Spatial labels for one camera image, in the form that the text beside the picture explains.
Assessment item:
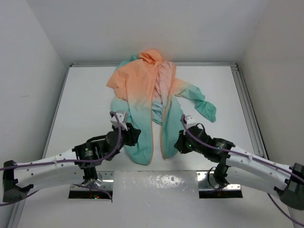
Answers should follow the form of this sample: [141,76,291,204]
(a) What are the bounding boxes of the aluminium frame rail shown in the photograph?
[231,64,268,159]
[70,62,237,67]

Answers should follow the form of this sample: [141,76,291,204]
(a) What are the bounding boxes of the orange and teal gradient jacket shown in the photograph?
[107,49,217,165]

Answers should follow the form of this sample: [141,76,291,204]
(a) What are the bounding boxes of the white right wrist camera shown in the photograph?
[181,115,197,128]

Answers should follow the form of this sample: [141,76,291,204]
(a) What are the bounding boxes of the purple cable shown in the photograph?
[180,114,304,228]
[0,111,124,206]

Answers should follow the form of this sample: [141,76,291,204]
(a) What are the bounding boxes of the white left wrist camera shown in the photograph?
[110,111,128,131]

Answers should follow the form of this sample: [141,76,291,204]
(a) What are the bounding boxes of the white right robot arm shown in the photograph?
[174,124,304,210]

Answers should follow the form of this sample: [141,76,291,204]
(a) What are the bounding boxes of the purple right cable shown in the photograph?
[180,114,304,228]

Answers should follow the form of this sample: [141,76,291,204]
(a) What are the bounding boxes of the aluminium frame rail right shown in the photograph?
[231,64,268,159]

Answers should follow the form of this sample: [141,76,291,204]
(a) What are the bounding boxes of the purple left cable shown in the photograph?
[0,111,124,206]

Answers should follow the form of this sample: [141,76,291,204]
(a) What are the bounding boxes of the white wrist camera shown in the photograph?
[181,115,197,128]
[110,111,128,131]

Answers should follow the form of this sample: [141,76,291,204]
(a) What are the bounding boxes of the aluminium frame rail back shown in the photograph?
[70,62,237,67]

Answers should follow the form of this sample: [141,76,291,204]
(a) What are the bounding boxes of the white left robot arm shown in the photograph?
[1,123,141,206]

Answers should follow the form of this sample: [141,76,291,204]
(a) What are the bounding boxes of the shiny metal base plate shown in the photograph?
[70,170,241,193]

